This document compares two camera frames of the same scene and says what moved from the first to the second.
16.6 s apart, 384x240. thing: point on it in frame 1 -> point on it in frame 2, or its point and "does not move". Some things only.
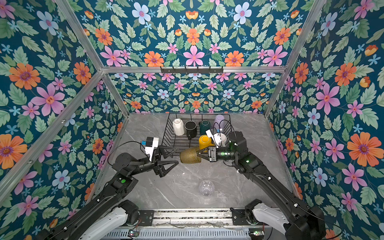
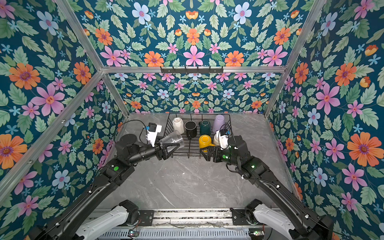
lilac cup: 219,122 does not move
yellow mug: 204,141 does not move
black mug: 191,129 does not move
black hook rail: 191,70 does not move
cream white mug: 178,125 does not move
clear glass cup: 206,188 -> 174,137
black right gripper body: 219,155 does not move
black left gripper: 158,168 -> 162,152
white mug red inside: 223,139 -> 216,140
